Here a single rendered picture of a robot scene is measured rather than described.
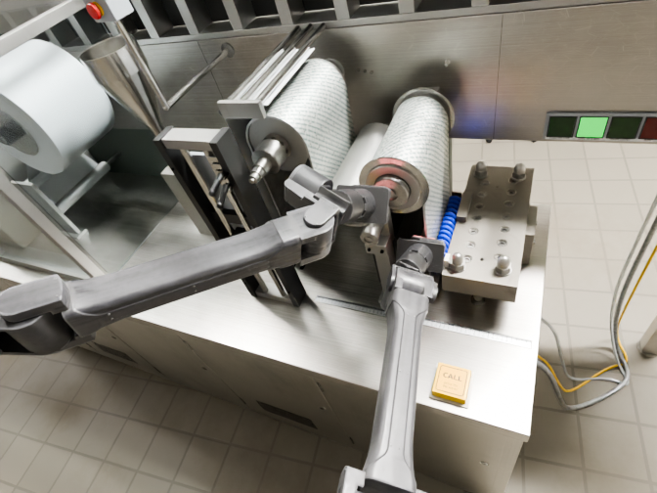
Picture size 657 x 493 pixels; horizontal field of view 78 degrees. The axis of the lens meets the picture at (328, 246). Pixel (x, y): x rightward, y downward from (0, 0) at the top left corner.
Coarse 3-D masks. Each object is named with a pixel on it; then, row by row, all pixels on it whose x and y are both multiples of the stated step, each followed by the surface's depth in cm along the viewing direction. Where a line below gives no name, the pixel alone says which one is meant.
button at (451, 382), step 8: (440, 368) 89; (448, 368) 89; (456, 368) 89; (440, 376) 88; (448, 376) 88; (456, 376) 87; (464, 376) 87; (440, 384) 87; (448, 384) 87; (456, 384) 86; (464, 384) 86; (432, 392) 87; (440, 392) 86; (448, 392) 86; (456, 392) 85; (464, 392) 85; (456, 400) 85; (464, 400) 84
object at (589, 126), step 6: (582, 120) 91; (588, 120) 90; (594, 120) 90; (600, 120) 89; (606, 120) 89; (582, 126) 92; (588, 126) 91; (594, 126) 91; (600, 126) 90; (582, 132) 93; (588, 132) 92; (594, 132) 92; (600, 132) 91
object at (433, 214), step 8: (448, 144) 98; (448, 152) 100; (448, 160) 101; (440, 168) 94; (448, 168) 103; (440, 176) 95; (448, 176) 105; (440, 184) 96; (448, 184) 106; (432, 192) 89; (440, 192) 98; (448, 192) 108; (432, 200) 91; (440, 200) 99; (448, 200) 110; (424, 208) 85; (432, 208) 92; (440, 208) 101; (424, 216) 87; (432, 216) 93; (440, 216) 102; (424, 224) 89; (432, 224) 94; (440, 224) 104; (432, 232) 96
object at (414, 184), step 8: (416, 96) 94; (424, 96) 93; (440, 104) 93; (376, 168) 80; (384, 168) 79; (392, 168) 79; (400, 168) 78; (368, 176) 83; (376, 176) 82; (400, 176) 79; (408, 176) 79; (368, 184) 84; (416, 184) 79; (416, 192) 81; (408, 200) 83; (416, 200) 82; (392, 208) 87; (400, 208) 86
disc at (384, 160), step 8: (376, 160) 79; (384, 160) 79; (392, 160) 78; (400, 160) 77; (368, 168) 82; (408, 168) 78; (416, 168) 77; (360, 176) 84; (416, 176) 79; (424, 176) 78; (360, 184) 86; (424, 184) 79; (424, 192) 81; (424, 200) 82; (408, 208) 86; (416, 208) 85
